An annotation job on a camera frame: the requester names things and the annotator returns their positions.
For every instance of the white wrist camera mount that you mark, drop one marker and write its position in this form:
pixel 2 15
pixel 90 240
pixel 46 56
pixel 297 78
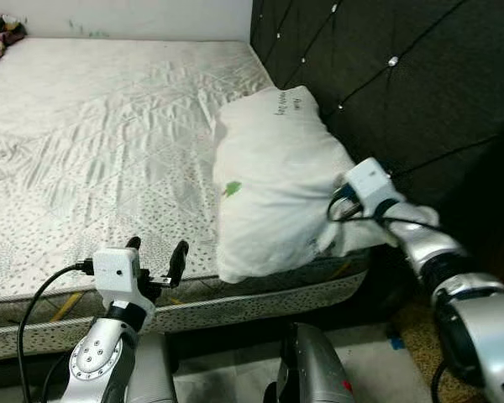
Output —
pixel 118 270
pixel 371 180

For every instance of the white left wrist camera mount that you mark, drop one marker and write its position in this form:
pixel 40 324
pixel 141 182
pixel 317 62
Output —
pixel 118 270

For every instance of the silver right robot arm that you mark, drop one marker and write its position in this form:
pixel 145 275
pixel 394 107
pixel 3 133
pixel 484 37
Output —
pixel 479 327

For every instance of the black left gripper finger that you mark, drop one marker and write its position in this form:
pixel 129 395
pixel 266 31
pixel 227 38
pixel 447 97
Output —
pixel 133 244
pixel 179 262

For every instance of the white quilted mattress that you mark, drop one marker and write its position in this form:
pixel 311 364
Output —
pixel 109 151

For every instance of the silver robot right leg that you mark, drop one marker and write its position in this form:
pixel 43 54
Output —
pixel 315 369

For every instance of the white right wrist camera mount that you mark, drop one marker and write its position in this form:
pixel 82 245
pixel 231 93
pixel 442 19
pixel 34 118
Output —
pixel 371 180

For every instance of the silver robot left leg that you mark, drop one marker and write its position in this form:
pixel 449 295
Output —
pixel 155 374

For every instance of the silver robot leg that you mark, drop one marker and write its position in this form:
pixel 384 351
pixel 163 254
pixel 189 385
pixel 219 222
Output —
pixel 155 374
pixel 315 369

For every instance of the brown floor mat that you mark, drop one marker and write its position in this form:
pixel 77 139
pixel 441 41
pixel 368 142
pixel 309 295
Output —
pixel 416 353

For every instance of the dark tufted headboard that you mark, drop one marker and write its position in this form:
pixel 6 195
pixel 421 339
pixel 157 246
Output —
pixel 386 84

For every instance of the white pillow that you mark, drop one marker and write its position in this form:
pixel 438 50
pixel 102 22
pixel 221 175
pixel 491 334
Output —
pixel 269 185

